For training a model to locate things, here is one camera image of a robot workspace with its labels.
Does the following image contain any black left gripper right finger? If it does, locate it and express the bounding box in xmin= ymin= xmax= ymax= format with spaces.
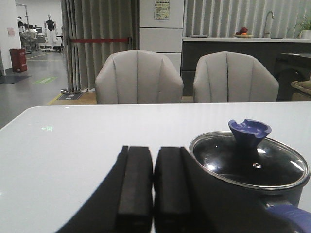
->
xmin=155 ymin=147 xmax=267 ymax=233

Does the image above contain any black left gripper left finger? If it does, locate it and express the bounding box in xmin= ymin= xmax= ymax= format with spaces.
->
xmin=62 ymin=146 xmax=153 ymax=233

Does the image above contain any glass lid with blue knob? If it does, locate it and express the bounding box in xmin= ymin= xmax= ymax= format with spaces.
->
xmin=189 ymin=119 xmax=310 ymax=190

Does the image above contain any dark blue saucepan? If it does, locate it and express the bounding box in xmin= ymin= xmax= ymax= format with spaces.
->
xmin=189 ymin=131 xmax=311 ymax=233

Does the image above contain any right grey upholstered chair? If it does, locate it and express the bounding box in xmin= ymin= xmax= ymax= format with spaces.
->
xmin=193 ymin=51 xmax=278 ymax=103

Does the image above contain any grey upholstered chair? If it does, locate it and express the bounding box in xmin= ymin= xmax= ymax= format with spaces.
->
xmin=95 ymin=50 xmax=184 ymax=104
xmin=193 ymin=51 xmax=278 ymax=103

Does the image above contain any left grey upholstered chair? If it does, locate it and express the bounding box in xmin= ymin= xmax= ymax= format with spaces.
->
xmin=95 ymin=50 xmax=184 ymax=104

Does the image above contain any red barrier belt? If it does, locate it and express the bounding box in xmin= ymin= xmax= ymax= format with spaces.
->
xmin=70 ymin=38 xmax=129 ymax=43

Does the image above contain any dark kitchen counter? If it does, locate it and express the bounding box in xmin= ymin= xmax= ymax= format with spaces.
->
xmin=181 ymin=37 xmax=311 ymax=96

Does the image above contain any fruit plate on counter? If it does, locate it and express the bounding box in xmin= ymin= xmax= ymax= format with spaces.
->
xmin=233 ymin=27 xmax=254 ymax=38

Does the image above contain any white refrigerator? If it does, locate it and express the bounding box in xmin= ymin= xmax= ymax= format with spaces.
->
xmin=139 ymin=0 xmax=185 ymax=72

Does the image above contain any red bin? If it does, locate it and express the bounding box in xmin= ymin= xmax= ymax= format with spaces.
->
xmin=10 ymin=48 xmax=27 ymax=72

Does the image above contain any chrome faucet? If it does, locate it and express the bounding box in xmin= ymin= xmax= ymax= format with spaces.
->
xmin=262 ymin=11 xmax=274 ymax=38

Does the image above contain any grey curtain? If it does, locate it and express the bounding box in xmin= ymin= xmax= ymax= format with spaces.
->
xmin=61 ymin=0 xmax=139 ymax=94

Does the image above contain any white mannequin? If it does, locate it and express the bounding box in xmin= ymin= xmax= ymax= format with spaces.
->
xmin=44 ymin=14 xmax=58 ymax=49

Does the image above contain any potted green plant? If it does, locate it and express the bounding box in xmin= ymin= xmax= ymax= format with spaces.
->
xmin=294 ymin=15 xmax=311 ymax=39

